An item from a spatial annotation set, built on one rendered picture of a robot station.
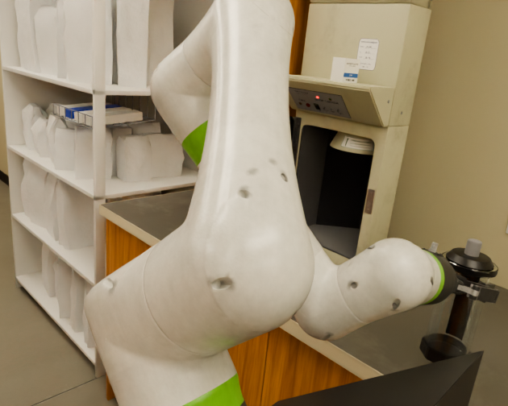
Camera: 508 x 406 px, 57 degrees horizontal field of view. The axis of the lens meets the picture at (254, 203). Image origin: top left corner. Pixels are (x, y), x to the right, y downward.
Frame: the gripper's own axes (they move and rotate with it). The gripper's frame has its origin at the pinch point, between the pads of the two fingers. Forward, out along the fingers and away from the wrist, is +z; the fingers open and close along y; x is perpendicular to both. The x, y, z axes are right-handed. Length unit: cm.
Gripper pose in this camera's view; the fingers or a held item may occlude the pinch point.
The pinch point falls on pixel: (463, 281)
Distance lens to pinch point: 107.6
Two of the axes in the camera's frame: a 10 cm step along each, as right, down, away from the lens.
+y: -7.1, -2.8, 6.5
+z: 6.4, 1.6, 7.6
